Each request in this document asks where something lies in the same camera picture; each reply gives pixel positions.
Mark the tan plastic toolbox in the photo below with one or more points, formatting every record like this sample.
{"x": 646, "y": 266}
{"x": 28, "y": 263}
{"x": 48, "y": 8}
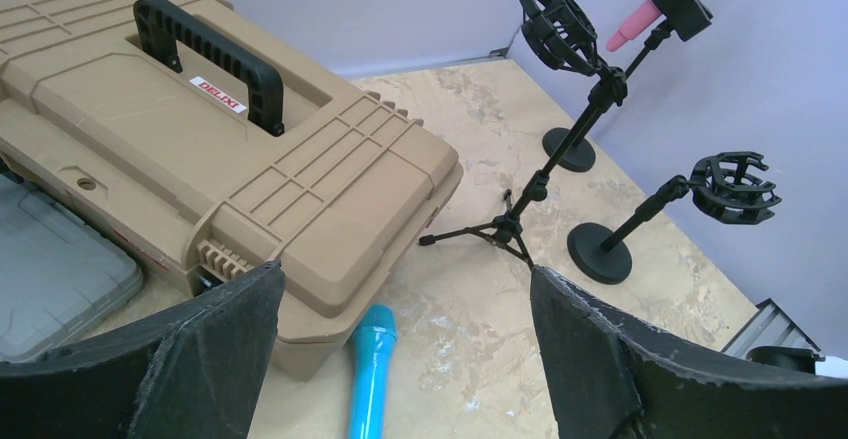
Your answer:
{"x": 206, "y": 146}

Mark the black round-base clip stand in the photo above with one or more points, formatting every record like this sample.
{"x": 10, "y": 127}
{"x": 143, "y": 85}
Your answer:
{"x": 563, "y": 37}

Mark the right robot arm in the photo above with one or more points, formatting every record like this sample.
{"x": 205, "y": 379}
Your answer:
{"x": 800, "y": 359}

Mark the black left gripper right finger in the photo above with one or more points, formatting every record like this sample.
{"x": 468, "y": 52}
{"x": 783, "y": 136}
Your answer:
{"x": 612, "y": 375}

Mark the aluminium frame rail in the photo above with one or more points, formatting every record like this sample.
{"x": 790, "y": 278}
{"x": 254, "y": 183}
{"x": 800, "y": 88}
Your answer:
{"x": 769, "y": 326}

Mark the blue microphone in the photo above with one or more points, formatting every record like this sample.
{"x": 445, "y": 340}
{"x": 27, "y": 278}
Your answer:
{"x": 373, "y": 342}

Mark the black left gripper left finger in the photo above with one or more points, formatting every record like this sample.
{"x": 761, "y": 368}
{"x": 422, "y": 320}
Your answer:
{"x": 193, "y": 370}

